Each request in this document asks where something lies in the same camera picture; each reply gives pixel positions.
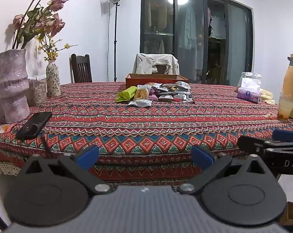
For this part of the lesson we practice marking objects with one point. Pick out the pink artificial flowers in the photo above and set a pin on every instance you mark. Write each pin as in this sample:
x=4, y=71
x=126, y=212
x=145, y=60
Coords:
x=57, y=26

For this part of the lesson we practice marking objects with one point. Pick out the pale yellow puffed snacks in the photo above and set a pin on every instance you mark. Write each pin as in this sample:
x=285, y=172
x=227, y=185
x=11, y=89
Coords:
x=266, y=97

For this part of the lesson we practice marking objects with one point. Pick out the pile of snack packets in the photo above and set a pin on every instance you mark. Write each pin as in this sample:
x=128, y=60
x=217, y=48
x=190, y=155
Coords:
x=166, y=92

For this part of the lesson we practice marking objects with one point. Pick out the wooden chair under jacket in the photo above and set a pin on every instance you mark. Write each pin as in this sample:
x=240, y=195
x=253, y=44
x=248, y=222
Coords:
x=161, y=69

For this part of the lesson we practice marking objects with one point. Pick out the small orange snack crumb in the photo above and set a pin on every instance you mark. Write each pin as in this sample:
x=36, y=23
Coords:
x=271, y=116

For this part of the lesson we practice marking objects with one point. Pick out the small floral patterned vase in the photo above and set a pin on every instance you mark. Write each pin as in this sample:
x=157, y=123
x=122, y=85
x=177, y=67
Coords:
x=53, y=80

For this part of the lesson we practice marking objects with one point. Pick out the hanging pale shirt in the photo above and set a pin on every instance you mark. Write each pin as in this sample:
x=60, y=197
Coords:
x=190, y=29

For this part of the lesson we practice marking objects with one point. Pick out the glass cup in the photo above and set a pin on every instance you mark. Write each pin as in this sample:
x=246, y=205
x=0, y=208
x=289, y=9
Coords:
x=285, y=106

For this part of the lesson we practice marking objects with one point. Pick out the yellow artificial flowers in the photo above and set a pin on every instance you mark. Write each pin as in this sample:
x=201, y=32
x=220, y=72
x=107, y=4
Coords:
x=49, y=51

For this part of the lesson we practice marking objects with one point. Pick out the black smartphone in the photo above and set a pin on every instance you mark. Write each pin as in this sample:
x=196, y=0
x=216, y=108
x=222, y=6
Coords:
x=33, y=126

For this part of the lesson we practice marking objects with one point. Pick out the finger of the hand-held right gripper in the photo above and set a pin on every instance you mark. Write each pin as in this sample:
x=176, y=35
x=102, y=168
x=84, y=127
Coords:
x=252, y=145
x=285, y=136

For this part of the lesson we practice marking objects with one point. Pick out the small printed paper card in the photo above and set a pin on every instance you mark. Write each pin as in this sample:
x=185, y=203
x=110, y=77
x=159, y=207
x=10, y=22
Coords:
x=2, y=128

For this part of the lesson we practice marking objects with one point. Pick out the black framed sliding glass door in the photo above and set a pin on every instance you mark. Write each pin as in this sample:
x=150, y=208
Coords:
x=158, y=17

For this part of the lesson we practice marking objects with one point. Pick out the orange cardboard box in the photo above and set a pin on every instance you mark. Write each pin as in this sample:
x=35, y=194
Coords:
x=134, y=81

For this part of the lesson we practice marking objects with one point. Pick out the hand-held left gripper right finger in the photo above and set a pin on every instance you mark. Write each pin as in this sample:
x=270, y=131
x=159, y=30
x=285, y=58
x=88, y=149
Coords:
x=202, y=157

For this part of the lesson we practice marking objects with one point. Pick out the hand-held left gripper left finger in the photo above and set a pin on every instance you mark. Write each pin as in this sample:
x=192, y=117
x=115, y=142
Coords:
x=88, y=156

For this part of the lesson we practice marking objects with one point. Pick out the green snack packet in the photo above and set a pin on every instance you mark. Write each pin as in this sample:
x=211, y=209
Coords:
x=128, y=93

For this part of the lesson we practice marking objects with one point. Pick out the beige jacket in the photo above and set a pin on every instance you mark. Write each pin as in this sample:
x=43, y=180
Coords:
x=146, y=63

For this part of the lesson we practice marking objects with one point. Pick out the purple tissue pack in bag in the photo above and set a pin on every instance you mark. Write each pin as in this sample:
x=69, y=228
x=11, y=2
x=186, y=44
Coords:
x=249, y=87

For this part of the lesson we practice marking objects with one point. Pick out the large pink ceramic vase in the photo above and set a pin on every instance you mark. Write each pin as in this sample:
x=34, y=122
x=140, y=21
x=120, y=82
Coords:
x=11, y=89

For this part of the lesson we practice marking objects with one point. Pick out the brown cardboard carton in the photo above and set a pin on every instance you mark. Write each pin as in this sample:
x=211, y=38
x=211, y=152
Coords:
x=292, y=214

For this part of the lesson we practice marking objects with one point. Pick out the white lace cloth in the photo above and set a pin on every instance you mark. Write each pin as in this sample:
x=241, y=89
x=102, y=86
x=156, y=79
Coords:
x=3, y=168

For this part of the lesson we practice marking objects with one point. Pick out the dark wooden chair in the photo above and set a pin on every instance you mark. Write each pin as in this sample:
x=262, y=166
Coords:
x=81, y=68

